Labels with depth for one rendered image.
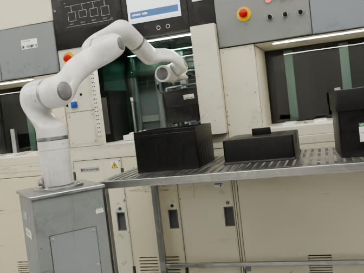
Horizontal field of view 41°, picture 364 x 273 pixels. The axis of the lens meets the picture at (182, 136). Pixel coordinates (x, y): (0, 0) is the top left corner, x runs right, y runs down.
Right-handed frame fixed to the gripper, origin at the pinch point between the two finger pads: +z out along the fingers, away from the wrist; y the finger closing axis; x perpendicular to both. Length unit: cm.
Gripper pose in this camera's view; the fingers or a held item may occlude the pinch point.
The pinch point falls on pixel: (183, 75)
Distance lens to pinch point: 272.5
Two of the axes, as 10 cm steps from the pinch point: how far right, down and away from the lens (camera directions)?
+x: -1.1, -9.9, -0.5
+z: 3.3, -0.9, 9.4
